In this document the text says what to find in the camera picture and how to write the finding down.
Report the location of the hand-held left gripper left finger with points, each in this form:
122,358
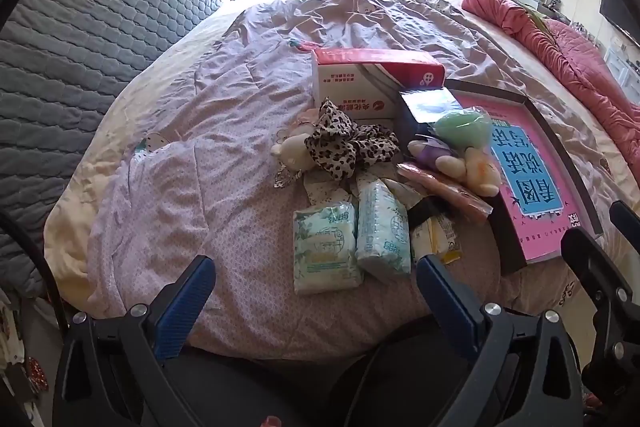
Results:
185,302

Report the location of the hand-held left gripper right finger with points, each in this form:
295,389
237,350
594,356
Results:
450,299

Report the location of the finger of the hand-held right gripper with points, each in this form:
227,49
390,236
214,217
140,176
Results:
625,217
595,262

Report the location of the yellow white packet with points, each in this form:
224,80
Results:
442,239

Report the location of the dark shallow tray box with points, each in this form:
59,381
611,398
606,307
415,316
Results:
505,252

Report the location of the green white tissue pack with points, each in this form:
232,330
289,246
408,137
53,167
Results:
382,232
325,252

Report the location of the pink orange packet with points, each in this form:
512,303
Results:
445,194

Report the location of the cream plush rabbit toy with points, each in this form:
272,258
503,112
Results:
475,172

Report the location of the purple item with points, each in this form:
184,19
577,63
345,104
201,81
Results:
432,154

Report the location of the green sponge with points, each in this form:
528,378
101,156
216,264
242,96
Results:
462,127

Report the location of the pink book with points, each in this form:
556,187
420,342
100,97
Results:
535,239

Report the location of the cream bed sheet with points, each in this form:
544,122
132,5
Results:
85,207

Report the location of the white drawer unit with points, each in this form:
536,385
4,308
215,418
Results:
625,67

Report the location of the red patterned cloth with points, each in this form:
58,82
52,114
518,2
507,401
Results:
36,374

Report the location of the pink quilt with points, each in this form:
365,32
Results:
575,57

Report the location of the small white plush toy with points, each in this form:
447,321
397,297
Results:
295,152

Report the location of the leopard print scrunchie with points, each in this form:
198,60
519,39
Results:
335,147

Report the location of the dark blue box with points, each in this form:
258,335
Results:
425,107

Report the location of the lavender duvet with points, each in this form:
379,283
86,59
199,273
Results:
225,107

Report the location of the black television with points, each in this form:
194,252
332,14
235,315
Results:
622,12

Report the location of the green cloth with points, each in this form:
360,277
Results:
540,19

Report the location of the red white cardboard box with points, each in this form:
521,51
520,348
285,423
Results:
360,77

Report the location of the grey quilted headboard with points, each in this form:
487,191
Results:
100,32

